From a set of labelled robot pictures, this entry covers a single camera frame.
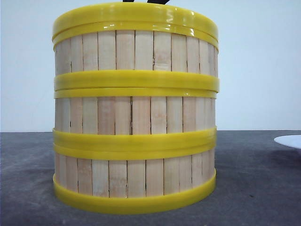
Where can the woven bamboo steamer lid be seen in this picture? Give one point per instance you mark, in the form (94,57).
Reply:
(134,16)

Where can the bamboo steamer drawer yellow rims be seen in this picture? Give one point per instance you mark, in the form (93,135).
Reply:
(134,134)

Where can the white plate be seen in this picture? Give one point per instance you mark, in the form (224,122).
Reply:
(293,141)

